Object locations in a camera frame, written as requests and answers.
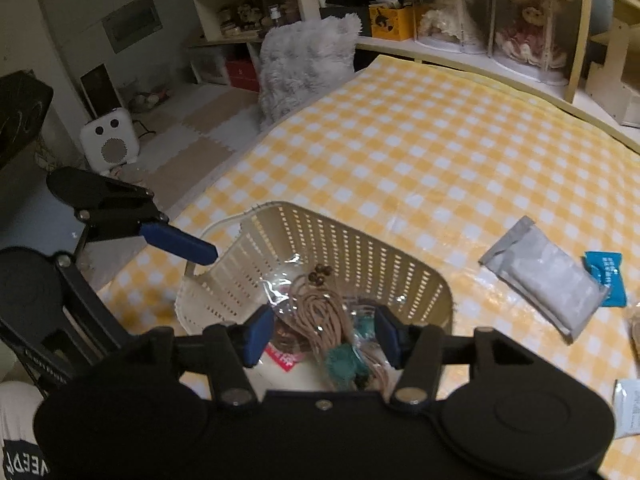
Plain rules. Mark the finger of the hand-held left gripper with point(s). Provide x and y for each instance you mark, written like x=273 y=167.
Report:
x=175 y=242

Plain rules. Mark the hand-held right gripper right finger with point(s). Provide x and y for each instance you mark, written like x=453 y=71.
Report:
x=389 y=337

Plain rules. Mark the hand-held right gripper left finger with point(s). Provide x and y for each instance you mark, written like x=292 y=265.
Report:
x=257 y=335

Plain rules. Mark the dark snack packet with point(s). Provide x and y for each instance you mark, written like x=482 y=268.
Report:
x=286 y=335

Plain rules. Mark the red packet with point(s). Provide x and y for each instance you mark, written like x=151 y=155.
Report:
x=282 y=359

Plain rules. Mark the cream plastic lattice basket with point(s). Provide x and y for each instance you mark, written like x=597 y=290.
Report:
x=350 y=255

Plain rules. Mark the foam floor mat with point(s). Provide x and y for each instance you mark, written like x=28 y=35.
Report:
x=195 y=130

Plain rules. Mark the white fan heater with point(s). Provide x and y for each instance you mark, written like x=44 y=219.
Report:
x=111 y=141

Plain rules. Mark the person's white printed clothing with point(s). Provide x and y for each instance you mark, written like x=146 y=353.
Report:
x=20 y=435

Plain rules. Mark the grey foil packet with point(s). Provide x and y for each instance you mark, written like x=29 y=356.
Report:
x=545 y=275

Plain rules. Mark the clear storage box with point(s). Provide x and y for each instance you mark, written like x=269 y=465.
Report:
x=210 y=67

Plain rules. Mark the red box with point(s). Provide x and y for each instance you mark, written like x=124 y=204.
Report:
x=242 y=75

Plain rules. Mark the yellow checkered bedsheet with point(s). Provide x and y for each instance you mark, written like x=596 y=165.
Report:
x=425 y=160

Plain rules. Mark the fluffy grey pillow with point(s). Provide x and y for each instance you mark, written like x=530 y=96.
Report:
x=305 y=65

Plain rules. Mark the group of small figurines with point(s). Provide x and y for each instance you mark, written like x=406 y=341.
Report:
x=250 y=17

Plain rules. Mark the white and blue packet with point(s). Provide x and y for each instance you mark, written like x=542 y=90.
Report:
x=629 y=407

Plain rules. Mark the wooden headboard shelf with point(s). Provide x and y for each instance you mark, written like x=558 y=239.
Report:
x=400 y=49

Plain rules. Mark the yellow printed box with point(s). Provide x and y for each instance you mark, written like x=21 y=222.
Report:
x=390 y=22

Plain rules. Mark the white dress doll in case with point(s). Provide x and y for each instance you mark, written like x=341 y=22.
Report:
x=450 y=15

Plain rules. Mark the pink dress doll in case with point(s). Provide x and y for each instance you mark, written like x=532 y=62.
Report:
x=530 y=30

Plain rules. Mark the white wooden desk organizer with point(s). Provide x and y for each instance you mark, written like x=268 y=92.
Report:
x=612 y=80

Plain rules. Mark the framed wall picture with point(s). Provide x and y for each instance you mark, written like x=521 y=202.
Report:
x=132 y=22

